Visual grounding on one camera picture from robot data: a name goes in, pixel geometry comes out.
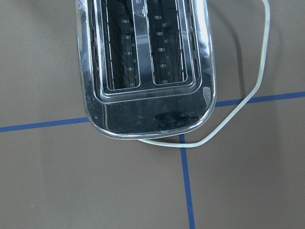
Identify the cream chrome toaster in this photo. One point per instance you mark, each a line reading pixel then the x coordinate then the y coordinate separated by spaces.
pixel 147 66

